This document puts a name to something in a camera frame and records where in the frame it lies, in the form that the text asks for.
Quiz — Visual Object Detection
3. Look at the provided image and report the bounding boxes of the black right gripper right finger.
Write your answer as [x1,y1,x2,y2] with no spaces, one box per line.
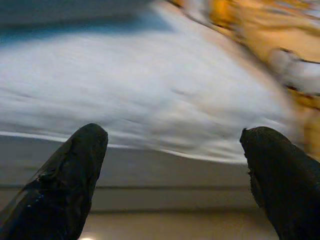
[239,126,320,240]

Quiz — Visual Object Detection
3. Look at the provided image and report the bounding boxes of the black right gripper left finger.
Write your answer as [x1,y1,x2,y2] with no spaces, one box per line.
[0,122,109,240]

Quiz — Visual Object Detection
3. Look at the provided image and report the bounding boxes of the white quilted mattress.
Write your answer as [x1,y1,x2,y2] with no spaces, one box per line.
[0,4,308,166]

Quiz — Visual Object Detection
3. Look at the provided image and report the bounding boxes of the yellow egg cartoon blanket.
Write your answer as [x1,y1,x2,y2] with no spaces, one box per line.
[169,0,320,161]

